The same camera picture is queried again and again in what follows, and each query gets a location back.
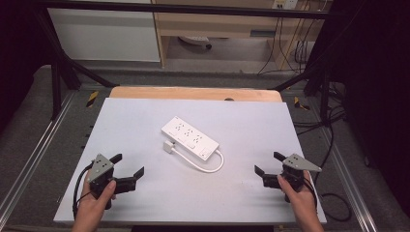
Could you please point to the white cabinet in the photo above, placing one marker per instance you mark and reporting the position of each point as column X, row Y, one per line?
column 103, row 35

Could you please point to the white plug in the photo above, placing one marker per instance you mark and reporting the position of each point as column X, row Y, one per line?
column 169, row 146

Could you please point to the light wooden desk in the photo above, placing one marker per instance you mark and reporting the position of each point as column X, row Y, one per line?
column 222, row 25

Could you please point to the person's left hand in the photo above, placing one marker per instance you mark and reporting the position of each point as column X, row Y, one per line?
column 93, row 206

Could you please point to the white wall socket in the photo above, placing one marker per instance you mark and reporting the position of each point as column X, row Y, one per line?
column 285, row 4

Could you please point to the wooden table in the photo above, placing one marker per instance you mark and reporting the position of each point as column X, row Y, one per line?
column 193, row 94

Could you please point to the person's right hand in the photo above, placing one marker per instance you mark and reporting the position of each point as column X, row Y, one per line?
column 298, row 201

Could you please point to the metal floor rail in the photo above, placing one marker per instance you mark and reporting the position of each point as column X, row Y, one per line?
column 351, row 190
column 35, row 151

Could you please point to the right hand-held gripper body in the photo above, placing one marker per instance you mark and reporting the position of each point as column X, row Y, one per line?
column 296, row 170

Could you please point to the yellow black floor tape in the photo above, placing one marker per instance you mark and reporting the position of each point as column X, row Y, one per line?
column 299, row 103
column 92, row 98

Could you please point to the office chair base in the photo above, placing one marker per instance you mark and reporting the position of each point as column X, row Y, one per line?
column 196, row 40

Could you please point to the black metal frame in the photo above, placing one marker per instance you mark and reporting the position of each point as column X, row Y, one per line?
column 58, row 64

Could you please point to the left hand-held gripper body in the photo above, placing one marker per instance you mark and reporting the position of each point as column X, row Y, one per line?
column 98, row 170

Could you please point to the white power strip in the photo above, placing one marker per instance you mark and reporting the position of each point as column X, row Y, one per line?
column 190, row 138

